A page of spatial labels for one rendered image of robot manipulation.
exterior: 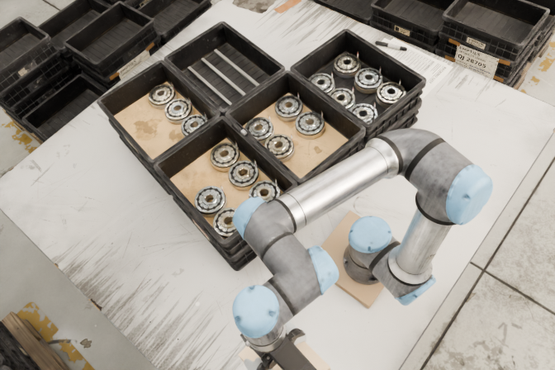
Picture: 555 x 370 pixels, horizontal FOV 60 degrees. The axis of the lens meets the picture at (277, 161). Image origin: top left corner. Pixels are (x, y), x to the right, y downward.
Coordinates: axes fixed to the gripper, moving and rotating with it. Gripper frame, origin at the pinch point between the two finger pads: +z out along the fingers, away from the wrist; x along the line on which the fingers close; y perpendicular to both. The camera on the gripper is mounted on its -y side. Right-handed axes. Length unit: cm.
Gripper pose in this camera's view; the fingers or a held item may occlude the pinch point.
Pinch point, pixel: (284, 362)
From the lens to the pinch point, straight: 113.9
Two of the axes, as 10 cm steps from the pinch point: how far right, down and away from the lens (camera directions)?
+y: -7.0, -5.4, 4.6
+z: 1.1, 5.6, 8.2
